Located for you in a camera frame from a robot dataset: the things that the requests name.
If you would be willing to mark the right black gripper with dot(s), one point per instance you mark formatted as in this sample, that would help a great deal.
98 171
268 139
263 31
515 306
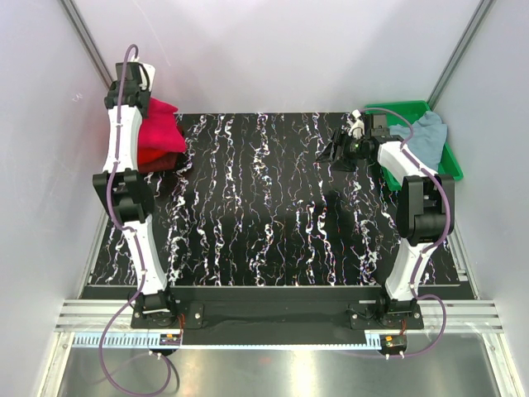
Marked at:
345 165

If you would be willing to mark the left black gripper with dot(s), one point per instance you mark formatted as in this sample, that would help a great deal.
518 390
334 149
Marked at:
147 94

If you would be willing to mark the magenta t shirt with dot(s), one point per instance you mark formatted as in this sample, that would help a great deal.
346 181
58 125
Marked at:
160 114

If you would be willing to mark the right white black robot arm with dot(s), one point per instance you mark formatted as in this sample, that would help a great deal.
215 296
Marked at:
424 218

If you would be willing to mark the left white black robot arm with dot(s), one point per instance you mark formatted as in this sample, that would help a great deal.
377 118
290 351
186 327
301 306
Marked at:
127 198

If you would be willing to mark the folded dark red t shirt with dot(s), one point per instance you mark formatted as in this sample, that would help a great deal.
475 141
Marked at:
159 148

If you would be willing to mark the grey blue t shirt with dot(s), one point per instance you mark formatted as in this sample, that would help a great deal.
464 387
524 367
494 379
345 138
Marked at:
429 137

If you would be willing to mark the right orange connector box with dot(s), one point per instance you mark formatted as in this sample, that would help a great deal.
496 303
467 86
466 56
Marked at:
395 341

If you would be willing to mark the orange connector box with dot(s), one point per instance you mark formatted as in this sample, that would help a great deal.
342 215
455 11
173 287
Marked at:
171 339
395 341

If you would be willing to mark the left orange connector box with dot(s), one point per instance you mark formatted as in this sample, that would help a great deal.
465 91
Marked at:
171 339

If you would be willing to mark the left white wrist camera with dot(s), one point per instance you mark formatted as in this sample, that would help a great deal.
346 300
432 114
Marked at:
145 75

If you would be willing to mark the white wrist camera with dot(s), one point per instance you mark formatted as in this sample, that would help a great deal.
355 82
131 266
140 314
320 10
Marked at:
357 126
145 75

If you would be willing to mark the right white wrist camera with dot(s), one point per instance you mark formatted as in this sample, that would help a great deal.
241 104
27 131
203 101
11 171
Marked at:
357 126

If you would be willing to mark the left aluminium corner post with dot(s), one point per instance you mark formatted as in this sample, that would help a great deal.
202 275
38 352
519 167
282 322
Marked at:
87 41

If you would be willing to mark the aluminium corner post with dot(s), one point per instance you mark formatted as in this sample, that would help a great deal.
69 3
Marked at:
462 46
87 41

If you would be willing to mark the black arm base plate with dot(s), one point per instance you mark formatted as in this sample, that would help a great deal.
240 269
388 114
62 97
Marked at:
383 305

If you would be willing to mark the right aluminium corner post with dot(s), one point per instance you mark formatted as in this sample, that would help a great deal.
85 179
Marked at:
462 46

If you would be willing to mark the aluminium front rail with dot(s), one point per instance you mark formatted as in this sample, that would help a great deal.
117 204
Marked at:
456 315

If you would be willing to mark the white slotted cable duct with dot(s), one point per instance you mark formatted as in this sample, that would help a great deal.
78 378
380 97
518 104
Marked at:
193 341

